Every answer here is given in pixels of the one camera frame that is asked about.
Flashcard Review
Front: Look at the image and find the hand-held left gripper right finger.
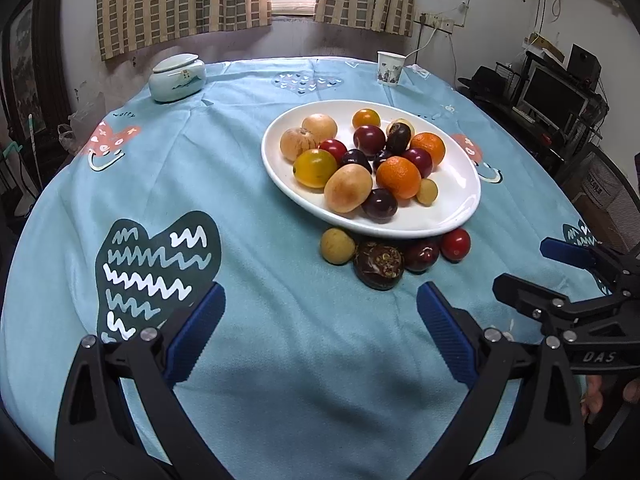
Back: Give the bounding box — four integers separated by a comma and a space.
415, 281, 587, 480

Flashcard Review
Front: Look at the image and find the light blue printed tablecloth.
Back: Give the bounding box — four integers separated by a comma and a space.
0, 55, 615, 480

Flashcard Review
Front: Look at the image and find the black hat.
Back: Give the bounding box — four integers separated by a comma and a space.
457, 64, 509, 99

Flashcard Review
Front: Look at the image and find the small orange tomato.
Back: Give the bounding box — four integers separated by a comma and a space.
352, 109, 381, 131

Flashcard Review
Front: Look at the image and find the person's right hand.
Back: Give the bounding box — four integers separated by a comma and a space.
581, 374, 640, 423

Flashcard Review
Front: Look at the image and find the orange mandarin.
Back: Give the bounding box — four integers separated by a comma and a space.
376, 156, 422, 200
410, 132, 446, 166

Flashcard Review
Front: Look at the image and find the small red cherry tomato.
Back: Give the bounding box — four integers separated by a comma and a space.
440, 228, 472, 262

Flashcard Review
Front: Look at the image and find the black computer monitor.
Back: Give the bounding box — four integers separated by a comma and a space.
521, 61, 589, 129

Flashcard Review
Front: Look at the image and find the black speaker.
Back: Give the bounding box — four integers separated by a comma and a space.
567, 43, 602, 84

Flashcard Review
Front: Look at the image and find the dark framed picture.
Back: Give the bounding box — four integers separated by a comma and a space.
1, 0, 40, 128

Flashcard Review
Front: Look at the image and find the black mesh chair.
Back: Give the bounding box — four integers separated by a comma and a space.
555, 141, 640, 257

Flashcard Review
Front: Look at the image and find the dark red plum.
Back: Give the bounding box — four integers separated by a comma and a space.
353, 125, 387, 157
401, 147, 434, 178

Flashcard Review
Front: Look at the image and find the greenish yellow longan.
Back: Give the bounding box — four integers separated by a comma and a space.
320, 227, 356, 265

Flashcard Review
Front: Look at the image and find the large dark brown mangosteen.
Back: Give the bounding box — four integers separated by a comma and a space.
353, 239, 405, 291

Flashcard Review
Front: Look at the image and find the pale yellow longan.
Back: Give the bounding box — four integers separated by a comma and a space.
416, 178, 439, 206

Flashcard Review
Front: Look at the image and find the large yellow pear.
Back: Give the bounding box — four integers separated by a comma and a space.
324, 163, 373, 213

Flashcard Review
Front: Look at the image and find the white plastic bag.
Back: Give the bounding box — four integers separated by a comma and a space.
57, 122, 84, 154

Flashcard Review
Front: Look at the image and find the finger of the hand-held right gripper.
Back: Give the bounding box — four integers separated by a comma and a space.
492, 273, 576, 333
540, 237, 640, 291

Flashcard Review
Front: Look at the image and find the white power strip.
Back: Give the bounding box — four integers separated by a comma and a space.
419, 12, 456, 32

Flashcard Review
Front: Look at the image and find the yellow tomato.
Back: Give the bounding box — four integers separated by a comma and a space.
293, 148, 339, 189

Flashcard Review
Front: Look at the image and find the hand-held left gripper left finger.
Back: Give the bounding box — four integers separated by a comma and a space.
55, 282, 226, 480

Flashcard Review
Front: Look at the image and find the wide striped checked curtain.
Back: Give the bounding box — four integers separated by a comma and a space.
96, 0, 273, 61

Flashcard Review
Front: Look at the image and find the large dark purple plum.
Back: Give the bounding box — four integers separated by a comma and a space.
361, 188, 399, 222

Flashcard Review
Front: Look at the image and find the printed paper cup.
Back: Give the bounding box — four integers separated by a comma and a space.
376, 51, 406, 87

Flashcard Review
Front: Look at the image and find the small dark brown mangosteen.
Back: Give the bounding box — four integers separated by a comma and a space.
385, 122, 413, 157

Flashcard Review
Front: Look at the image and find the pale green lidded ceramic jar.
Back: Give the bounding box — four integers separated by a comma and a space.
149, 53, 207, 104

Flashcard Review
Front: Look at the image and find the white oval plate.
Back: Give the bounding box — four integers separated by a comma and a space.
261, 101, 482, 239

